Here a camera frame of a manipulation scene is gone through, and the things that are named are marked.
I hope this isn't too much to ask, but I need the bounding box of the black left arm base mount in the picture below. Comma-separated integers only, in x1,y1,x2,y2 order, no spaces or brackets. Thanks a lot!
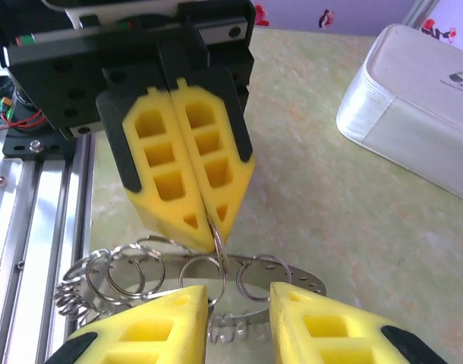
2,127,79,161

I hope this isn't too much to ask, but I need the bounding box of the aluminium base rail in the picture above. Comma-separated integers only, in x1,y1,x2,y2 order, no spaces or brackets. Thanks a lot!
0,132,97,364

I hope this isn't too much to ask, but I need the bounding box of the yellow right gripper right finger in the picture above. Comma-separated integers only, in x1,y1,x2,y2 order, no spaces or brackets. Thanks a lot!
268,281,449,364

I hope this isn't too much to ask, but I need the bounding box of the white zippered case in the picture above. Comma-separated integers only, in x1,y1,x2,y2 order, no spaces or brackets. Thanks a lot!
335,23,463,206

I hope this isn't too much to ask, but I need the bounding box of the aluminium frame post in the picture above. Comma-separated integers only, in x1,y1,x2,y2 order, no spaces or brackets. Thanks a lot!
400,0,443,30

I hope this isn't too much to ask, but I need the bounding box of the left circuit board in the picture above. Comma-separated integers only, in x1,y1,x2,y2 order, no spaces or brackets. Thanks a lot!
0,74,47,132

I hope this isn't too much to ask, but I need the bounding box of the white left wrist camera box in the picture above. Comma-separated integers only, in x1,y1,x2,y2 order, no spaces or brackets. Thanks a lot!
41,0,180,30

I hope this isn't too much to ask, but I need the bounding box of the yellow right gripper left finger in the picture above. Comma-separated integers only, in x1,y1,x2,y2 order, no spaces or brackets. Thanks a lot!
45,284,210,364

